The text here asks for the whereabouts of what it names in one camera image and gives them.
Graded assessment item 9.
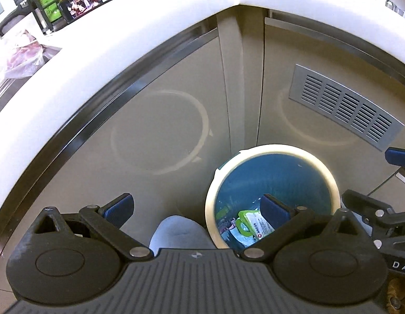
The green white snack wrapper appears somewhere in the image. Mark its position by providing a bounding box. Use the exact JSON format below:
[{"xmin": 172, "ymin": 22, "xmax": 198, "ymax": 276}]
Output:
[{"xmin": 229, "ymin": 210, "xmax": 275, "ymax": 247}]

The grey trouser knee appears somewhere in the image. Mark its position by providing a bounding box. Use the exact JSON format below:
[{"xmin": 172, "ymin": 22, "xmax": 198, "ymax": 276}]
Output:
[{"xmin": 149, "ymin": 216, "xmax": 216, "ymax": 255}]

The smartphone showing video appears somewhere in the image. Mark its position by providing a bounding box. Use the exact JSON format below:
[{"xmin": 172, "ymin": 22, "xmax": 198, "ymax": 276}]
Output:
[{"xmin": 58, "ymin": 0, "xmax": 112, "ymax": 24}]

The blue trash bin cream rim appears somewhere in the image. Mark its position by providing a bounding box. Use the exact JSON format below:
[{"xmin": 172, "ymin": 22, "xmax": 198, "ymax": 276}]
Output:
[{"xmin": 205, "ymin": 144, "xmax": 341, "ymax": 250}]

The pink plastic bag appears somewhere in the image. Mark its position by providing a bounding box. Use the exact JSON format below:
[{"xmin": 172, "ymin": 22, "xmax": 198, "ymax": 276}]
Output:
[{"xmin": 4, "ymin": 30, "xmax": 61, "ymax": 80}]

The cabinet door vent grille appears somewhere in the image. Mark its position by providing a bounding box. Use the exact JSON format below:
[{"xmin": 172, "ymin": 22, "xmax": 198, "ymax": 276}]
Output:
[{"xmin": 289, "ymin": 64, "xmax": 404, "ymax": 151}]

